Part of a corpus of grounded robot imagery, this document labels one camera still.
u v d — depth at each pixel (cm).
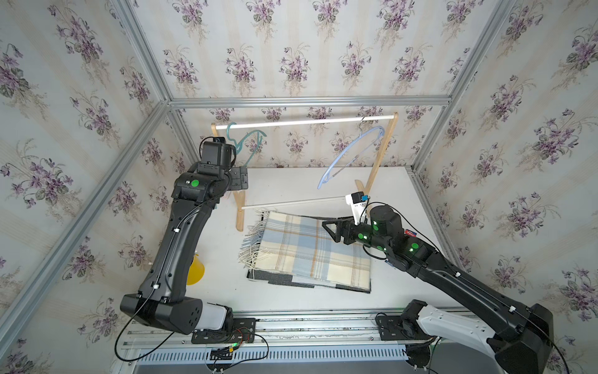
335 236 64
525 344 37
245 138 81
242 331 73
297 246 90
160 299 37
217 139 59
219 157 50
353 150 115
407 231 96
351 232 62
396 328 73
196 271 86
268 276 84
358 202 63
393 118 74
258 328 75
